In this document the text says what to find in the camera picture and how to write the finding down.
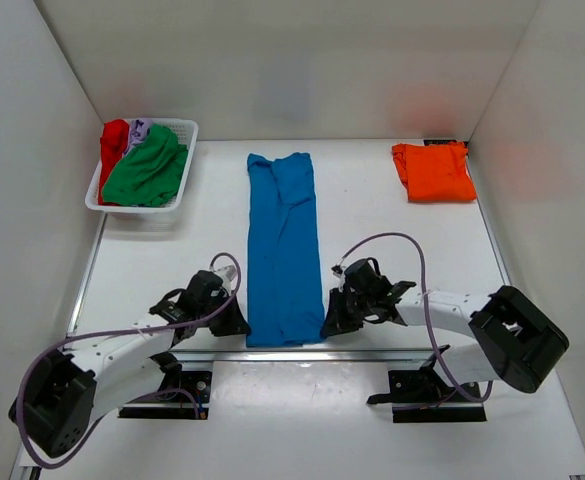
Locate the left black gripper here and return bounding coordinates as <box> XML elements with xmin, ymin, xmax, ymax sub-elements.
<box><xmin>199</xmin><ymin>288</ymin><xmax>250</xmax><ymax>336</ymax></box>

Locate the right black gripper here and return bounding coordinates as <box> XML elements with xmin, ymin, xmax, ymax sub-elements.
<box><xmin>321</xmin><ymin>287</ymin><xmax>374</xmax><ymax>338</ymax></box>

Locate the blue t shirt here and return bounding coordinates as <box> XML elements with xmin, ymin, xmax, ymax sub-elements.
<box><xmin>246</xmin><ymin>152</ymin><xmax>325</xmax><ymax>348</ymax></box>

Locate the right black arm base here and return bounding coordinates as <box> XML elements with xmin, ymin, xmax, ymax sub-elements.
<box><xmin>366</xmin><ymin>355</ymin><xmax>487</xmax><ymax>424</ymax></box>

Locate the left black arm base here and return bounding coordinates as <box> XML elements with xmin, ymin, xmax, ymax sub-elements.
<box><xmin>118</xmin><ymin>352</ymin><xmax>213</xmax><ymax>421</ymax></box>

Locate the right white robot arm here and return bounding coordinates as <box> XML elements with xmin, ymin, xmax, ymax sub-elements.
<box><xmin>320</xmin><ymin>257</ymin><xmax>569</xmax><ymax>401</ymax></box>

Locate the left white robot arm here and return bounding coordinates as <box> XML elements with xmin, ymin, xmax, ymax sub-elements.
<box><xmin>8</xmin><ymin>266</ymin><xmax>251</xmax><ymax>458</ymax></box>

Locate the green t shirt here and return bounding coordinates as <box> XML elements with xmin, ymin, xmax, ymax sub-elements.
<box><xmin>101</xmin><ymin>124</ymin><xmax>189</xmax><ymax>208</ymax></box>

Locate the folded orange t shirt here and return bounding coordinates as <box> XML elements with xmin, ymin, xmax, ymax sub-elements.
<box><xmin>392</xmin><ymin>142</ymin><xmax>477</xmax><ymax>204</ymax></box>

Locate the white plastic basket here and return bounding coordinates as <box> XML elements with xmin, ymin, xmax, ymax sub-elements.
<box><xmin>85</xmin><ymin>118</ymin><xmax>198</xmax><ymax>214</ymax></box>

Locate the lilac t shirt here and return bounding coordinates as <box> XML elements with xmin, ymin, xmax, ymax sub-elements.
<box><xmin>124</xmin><ymin>118</ymin><xmax>154</xmax><ymax>156</ymax></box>

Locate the red t shirt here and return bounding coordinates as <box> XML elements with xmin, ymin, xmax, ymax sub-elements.
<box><xmin>98</xmin><ymin>119</ymin><xmax>129</xmax><ymax>205</ymax></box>

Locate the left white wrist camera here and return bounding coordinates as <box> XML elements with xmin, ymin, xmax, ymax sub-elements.
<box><xmin>213</xmin><ymin>265</ymin><xmax>237</xmax><ymax>290</ymax></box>

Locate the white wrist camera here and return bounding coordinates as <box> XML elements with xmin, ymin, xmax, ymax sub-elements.
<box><xmin>213</xmin><ymin>265</ymin><xmax>237</xmax><ymax>290</ymax></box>
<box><xmin>331</xmin><ymin>262</ymin><xmax>348</xmax><ymax>292</ymax></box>

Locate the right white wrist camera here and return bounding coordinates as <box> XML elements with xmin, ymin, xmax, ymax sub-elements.
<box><xmin>331</xmin><ymin>262</ymin><xmax>348</xmax><ymax>292</ymax></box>

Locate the aluminium rail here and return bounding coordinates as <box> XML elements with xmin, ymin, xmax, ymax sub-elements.
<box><xmin>68</xmin><ymin>218</ymin><xmax>510</xmax><ymax>363</ymax></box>

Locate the black tag at back wall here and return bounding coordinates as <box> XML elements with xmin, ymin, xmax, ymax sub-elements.
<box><xmin>423</xmin><ymin>139</ymin><xmax>457</xmax><ymax>146</ymax></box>

